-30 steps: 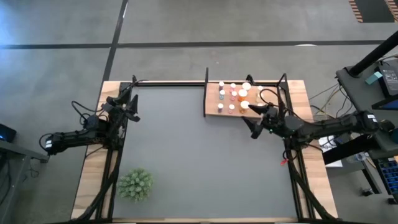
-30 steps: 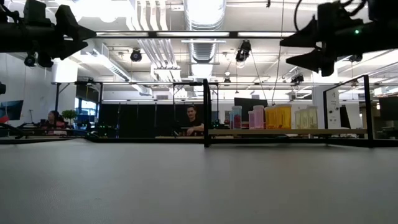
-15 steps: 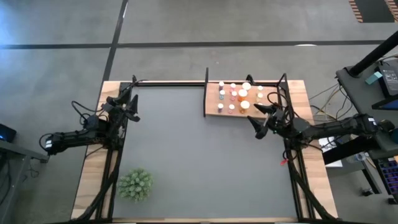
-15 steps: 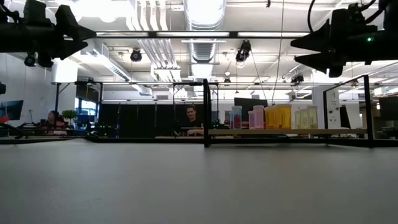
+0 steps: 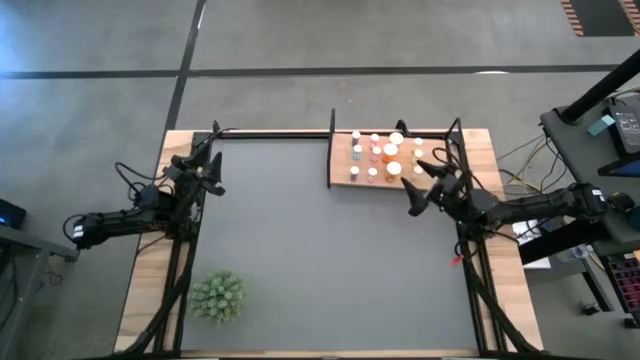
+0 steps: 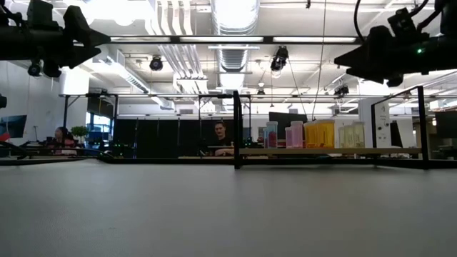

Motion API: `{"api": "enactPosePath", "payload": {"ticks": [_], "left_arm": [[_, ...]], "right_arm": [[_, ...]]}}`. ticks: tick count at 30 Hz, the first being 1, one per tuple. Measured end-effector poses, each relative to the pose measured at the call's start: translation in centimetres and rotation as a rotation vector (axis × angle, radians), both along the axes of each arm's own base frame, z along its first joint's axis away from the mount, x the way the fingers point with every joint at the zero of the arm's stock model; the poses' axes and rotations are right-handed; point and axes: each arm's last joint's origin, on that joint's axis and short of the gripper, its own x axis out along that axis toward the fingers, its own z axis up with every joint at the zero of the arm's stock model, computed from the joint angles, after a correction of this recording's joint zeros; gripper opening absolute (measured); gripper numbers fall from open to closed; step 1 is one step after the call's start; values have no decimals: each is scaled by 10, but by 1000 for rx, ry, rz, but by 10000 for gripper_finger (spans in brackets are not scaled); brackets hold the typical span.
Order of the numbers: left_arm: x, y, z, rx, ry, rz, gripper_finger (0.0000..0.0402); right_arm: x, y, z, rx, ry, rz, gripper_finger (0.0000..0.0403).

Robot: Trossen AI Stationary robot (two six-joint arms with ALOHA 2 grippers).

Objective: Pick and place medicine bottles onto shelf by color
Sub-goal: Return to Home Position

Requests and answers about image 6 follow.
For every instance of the black shelf end frame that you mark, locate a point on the black shelf end frame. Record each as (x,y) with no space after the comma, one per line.
(237,125)
(422,125)

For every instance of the black metal rig frame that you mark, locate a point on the black metal rig frame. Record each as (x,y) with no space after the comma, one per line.
(160,161)

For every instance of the black gantry frame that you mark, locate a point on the black gantry frame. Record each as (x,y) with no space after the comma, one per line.
(66,114)

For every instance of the black partition wall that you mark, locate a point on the black partition wall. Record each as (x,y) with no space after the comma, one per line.
(160,139)

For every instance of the leafy background plant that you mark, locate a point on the leafy background plant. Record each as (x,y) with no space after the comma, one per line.
(80,131)

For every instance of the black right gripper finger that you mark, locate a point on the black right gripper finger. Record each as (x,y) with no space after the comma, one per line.
(367,74)
(360,53)

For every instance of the white pillar with sign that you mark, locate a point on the white pillar with sign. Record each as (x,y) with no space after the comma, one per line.
(366,123)

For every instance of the slim pink pill bottle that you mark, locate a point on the slim pink pill bottle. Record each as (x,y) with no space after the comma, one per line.
(287,138)
(297,135)

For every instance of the black wall screen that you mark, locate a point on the black wall screen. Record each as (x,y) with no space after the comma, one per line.
(285,117)

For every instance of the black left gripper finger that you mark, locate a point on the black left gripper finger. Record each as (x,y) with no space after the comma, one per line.
(80,56)
(85,34)

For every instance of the slim pale green pill bottle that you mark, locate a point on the slim pale green pill bottle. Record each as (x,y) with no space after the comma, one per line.
(358,135)

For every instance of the tall orange pill bottle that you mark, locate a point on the tall orange pill bottle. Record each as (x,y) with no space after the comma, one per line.
(325,135)

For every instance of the silver ceiling air duct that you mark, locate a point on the silver ceiling air duct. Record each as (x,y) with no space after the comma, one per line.
(235,16)

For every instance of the black ceiling spotlight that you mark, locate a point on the black ceiling spotlight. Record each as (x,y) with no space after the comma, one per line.
(156,64)
(279,59)
(341,90)
(34,70)

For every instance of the computer monitor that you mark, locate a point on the computer monitor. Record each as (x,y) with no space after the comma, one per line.
(14,125)

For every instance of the person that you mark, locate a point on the person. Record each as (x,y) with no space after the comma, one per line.
(221,137)
(63,140)

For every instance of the long ceiling light rail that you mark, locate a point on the long ceiling light rail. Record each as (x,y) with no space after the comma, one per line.
(221,39)

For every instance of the black monitor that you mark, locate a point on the black monitor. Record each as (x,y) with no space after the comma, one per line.
(446,125)

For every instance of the slim dark red pill bottle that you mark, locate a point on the slim dark red pill bottle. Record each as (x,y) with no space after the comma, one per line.
(271,135)

